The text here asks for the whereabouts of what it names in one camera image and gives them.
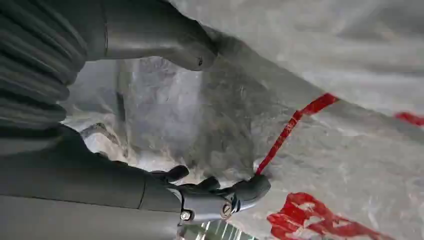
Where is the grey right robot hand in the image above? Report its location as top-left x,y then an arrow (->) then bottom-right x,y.
0,0 -> 272,240

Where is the ribbed grey right arm sleeve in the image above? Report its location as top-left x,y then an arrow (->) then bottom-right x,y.
0,0 -> 89,144

